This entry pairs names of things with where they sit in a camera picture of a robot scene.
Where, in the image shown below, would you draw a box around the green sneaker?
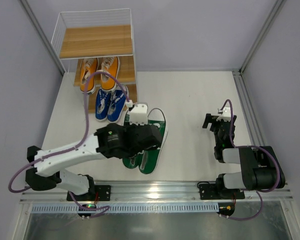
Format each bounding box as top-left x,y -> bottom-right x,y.
138,107 -> 168,175
122,111 -> 143,169

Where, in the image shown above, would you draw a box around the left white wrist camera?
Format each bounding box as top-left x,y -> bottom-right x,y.
126,99 -> 148,126

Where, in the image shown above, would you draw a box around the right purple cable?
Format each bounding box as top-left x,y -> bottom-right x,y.
221,99 -> 282,221

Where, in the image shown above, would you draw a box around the aluminium front rail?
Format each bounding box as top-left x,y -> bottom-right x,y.
19,180 -> 294,204

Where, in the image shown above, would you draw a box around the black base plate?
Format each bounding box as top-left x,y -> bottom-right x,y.
73,185 -> 112,202
196,181 -> 245,200

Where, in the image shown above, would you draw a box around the left aluminium frame post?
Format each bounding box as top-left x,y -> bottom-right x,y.
18,0 -> 66,76

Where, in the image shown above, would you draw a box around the grey slotted cable duct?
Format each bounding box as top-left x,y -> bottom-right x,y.
30,202 -> 219,214

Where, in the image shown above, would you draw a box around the blue sneaker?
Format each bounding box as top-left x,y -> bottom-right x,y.
107,85 -> 129,123
95,88 -> 112,121

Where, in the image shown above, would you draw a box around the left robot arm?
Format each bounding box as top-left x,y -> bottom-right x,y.
25,123 -> 164,201

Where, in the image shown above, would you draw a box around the white wire wooden shoe shelf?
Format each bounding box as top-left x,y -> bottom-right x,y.
50,8 -> 140,114

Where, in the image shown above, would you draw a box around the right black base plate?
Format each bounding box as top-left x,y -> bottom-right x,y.
196,181 -> 245,200

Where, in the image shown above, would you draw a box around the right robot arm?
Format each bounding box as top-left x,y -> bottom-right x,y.
197,113 -> 286,199

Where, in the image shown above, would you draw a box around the right aluminium frame rail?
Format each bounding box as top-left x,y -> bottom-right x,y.
232,70 -> 267,146

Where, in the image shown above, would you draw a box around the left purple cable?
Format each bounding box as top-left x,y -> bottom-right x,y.
8,70 -> 133,219

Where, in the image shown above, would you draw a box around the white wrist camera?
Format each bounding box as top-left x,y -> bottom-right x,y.
216,107 -> 232,122
126,99 -> 148,126

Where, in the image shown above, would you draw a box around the orange sneaker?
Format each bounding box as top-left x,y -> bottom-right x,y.
79,58 -> 99,94
99,56 -> 120,92

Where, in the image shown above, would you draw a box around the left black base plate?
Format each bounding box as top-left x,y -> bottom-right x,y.
73,185 -> 112,202

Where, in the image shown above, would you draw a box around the aluminium frame post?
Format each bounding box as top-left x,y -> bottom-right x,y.
18,0 -> 66,76
239,0 -> 287,75

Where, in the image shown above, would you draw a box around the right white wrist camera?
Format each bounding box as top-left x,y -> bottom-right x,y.
216,107 -> 232,122

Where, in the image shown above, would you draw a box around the purple cable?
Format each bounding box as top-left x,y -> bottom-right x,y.
8,70 -> 133,219
221,99 -> 282,221

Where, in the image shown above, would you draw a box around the right aluminium frame post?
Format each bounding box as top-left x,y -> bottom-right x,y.
239,0 -> 287,75

